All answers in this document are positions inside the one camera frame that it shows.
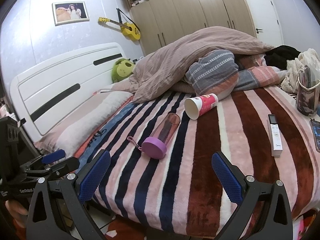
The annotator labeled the yellow guitar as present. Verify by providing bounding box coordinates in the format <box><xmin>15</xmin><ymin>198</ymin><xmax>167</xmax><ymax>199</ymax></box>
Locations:
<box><xmin>98</xmin><ymin>8</ymin><xmax>141</xmax><ymax>40</ymax></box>

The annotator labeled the white bed headboard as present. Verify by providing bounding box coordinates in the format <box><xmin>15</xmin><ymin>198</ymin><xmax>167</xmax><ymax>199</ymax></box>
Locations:
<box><xmin>9</xmin><ymin>42</ymin><xmax>137</xmax><ymax>143</ymax></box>

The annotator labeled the red patterned floor mat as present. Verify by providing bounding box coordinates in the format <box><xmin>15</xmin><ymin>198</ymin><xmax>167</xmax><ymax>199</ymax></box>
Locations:
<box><xmin>99</xmin><ymin>217</ymin><xmax>160</xmax><ymax>240</ymax></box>

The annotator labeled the purple lidded water bottle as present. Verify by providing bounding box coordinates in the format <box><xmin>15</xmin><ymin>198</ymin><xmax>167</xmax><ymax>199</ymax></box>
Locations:
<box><xmin>127</xmin><ymin>113</ymin><xmax>181</xmax><ymax>159</ymax></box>

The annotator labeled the dark smartphone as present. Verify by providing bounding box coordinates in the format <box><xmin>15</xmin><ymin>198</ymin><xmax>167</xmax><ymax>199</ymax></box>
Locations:
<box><xmin>309</xmin><ymin>119</ymin><xmax>320</xmax><ymax>152</ymax></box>

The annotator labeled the white remote control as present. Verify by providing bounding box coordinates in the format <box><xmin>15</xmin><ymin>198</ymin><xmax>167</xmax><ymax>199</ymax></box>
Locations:
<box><xmin>268</xmin><ymin>114</ymin><xmax>283</xmax><ymax>157</ymax></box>

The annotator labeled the black cloth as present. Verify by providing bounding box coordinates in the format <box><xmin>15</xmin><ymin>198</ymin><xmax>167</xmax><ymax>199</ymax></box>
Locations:
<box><xmin>264</xmin><ymin>45</ymin><xmax>302</xmax><ymax>70</ymax></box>

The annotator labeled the framed wall photo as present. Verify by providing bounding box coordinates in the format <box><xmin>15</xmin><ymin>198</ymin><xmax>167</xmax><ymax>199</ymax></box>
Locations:
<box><xmin>52</xmin><ymin>1</ymin><xmax>90</xmax><ymax>26</ymax></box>

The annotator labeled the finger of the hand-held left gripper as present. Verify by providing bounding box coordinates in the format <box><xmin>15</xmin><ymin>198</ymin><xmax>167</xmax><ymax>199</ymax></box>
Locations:
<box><xmin>37</xmin><ymin>156</ymin><xmax>80</xmax><ymax>182</ymax></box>
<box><xmin>20</xmin><ymin>149</ymin><xmax>66</xmax><ymax>172</ymax></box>

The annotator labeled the beige crinkled duvet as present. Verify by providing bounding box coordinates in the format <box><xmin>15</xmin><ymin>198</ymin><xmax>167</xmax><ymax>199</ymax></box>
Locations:
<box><xmin>130</xmin><ymin>26</ymin><xmax>274</xmax><ymax>103</ymax></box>

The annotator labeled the green plush toy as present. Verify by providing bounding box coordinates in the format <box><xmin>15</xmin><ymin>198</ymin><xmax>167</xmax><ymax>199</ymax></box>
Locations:
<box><xmin>111</xmin><ymin>58</ymin><xmax>136</xmax><ymax>83</ymax></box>

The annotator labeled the striped plush blanket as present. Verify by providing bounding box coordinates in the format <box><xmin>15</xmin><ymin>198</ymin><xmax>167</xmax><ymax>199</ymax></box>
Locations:
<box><xmin>75</xmin><ymin>85</ymin><xmax>320</xmax><ymax>235</ymax></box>

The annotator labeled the pink and white paper cup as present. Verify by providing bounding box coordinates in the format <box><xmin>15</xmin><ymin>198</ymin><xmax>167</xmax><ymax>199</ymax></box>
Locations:
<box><xmin>184</xmin><ymin>93</ymin><xmax>219</xmax><ymax>120</ymax></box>

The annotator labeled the printed paper gift bag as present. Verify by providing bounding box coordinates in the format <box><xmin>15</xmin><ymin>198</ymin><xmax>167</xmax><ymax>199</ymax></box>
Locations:
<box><xmin>296</xmin><ymin>65</ymin><xmax>320</xmax><ymax>117</ymax></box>

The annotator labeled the white fluffy cloth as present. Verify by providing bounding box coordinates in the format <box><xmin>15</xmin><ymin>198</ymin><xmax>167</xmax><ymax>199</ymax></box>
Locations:
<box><xmin>280</xmin><ymin>48</ymin><xmax>320</xmax><ymax>95</ymax></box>

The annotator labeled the grey and pink patterned quilt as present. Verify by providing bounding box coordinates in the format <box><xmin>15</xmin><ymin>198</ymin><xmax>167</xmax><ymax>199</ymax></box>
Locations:
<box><xmin>184</xmin><ymin>50</ymin><xmax>288</xmax><ymax>98</ymax></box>

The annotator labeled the long white pillow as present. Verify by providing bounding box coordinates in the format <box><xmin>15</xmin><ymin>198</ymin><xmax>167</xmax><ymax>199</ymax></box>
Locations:
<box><xmin>34</xmin><ymin>90</ymin><xmax>134</xmax><ymax>155</ymax></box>

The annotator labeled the wooden wardrobe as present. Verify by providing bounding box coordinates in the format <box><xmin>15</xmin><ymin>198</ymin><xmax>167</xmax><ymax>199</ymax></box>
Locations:
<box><xmin>122</xmin><ymin>0</ymin><xmax>258</xmax><ymax>55</ymax></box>

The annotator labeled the person's left hand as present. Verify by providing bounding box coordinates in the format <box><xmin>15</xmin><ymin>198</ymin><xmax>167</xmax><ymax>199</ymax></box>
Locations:
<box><xmin>5</xmin><ymin>200</ymin><xmax>29</xmax><ymax>228</ymax></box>

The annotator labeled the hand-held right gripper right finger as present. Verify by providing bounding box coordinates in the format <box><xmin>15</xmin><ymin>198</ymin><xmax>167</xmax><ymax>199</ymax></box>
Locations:
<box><xmin>211</xmin><ymin>151</ymin><xmax>302</xmax><ymax>240</ymax></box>

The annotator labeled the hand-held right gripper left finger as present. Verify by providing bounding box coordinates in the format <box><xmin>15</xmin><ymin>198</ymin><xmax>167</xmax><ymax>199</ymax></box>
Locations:
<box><xmin>26</xmin><ymin>149</ymin><xmax>111</xmax><ymax>240</ymax></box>

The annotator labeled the white door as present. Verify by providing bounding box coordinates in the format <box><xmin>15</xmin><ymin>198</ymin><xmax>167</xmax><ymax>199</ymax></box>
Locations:
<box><xmin>241</xmin><ymin>0</ymin><xmax>285</xmax><ymax>47</ymax></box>

